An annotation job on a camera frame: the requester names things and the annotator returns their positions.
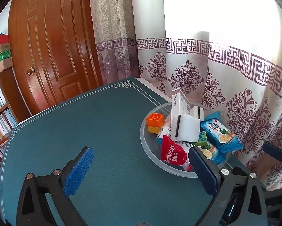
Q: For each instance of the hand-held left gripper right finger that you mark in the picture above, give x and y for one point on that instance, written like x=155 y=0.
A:
x=203 y=169

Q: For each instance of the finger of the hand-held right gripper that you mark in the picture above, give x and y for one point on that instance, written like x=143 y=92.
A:
x=273 y=150

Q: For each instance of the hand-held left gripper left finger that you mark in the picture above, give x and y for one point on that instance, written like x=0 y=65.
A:
x=78 y=171

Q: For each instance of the blue snack packet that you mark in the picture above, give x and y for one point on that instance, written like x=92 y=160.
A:
x=218 y=131
x=212 y=155

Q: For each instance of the green toy block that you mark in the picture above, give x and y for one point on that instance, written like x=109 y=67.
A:
x=202 y=139

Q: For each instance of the red glue packet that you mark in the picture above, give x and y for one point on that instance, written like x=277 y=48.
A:
x=172 y=153

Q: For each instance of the white sponge with black stripe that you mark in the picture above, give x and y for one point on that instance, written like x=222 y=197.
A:
x=188 y=128
x=197 y=113

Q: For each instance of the white plastic packet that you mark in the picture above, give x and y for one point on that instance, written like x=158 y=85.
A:
x=163 y=129

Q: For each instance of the clear plastic bowl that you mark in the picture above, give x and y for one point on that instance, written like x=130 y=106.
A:
x=150 y=143

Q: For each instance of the white medicine box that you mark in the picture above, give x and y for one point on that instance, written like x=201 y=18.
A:
x=178 y=106

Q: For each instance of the orange and yellow toy block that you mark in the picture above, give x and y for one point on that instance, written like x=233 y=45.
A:
x=155 y=121

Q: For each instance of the wooden bookshelf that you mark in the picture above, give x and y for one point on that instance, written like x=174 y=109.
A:
x=12 y=94

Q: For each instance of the patterned white curtain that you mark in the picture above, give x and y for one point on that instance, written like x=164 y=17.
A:
x=202 y=63

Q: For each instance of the brass door knob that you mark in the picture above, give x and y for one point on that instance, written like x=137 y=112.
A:
x=30 y=71

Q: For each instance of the cardboard box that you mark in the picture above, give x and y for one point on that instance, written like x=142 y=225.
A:
x=7 y=65

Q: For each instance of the wooden door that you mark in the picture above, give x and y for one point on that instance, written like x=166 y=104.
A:
x=56 y=40

